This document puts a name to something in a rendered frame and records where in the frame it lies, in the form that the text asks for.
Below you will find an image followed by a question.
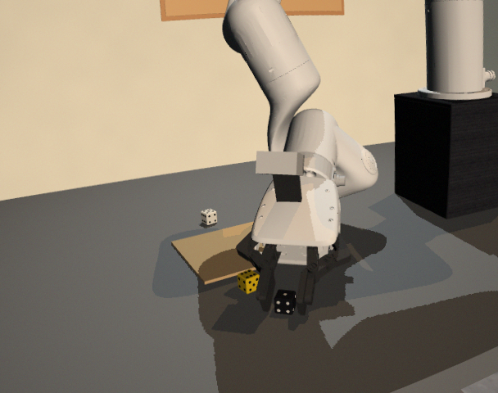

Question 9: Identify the orange flat mat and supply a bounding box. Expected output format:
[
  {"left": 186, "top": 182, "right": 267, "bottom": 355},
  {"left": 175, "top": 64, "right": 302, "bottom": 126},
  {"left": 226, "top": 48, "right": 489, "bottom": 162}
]
[{"left": 171, "top": 221, "right": 256, "bottom": 284}]

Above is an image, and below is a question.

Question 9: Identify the cream die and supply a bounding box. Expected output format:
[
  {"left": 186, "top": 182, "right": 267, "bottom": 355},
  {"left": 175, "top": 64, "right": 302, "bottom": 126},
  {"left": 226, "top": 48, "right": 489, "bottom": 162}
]
[{"left": 201, "top": 209, "right": 218, "bottom": 225}]

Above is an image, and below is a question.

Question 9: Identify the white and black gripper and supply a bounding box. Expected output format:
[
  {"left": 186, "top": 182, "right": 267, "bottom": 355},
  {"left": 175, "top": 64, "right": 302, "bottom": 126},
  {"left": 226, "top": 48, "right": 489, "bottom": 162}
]
[{"left": 236, "top": 167, "right": 351, "bottom": 315}]

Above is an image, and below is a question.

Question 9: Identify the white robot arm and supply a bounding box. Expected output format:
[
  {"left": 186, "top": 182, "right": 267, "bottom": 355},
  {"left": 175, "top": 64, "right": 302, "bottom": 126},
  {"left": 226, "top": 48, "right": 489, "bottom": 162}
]
[{"left": 222, "top": 0, "right": 496, "bottom": 202}]

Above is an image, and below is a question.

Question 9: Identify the yellow die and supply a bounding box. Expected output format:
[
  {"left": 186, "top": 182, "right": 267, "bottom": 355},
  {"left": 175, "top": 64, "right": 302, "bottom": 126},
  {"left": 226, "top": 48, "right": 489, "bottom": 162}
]
[{"left": 238, "top": 269, "right": 260, "bottom": 294}]

